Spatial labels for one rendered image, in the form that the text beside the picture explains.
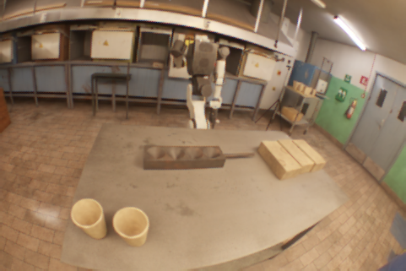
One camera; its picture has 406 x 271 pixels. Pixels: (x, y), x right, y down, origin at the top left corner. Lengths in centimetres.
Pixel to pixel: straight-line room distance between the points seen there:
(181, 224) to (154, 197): 13
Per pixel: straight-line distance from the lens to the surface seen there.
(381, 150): 441
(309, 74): 421
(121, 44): 253
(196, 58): 144
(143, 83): 277
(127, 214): 44
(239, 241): 54
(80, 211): 47
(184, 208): 55
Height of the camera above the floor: 131
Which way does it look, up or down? 26 degrees down
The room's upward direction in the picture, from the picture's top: 13 degrees clockwise
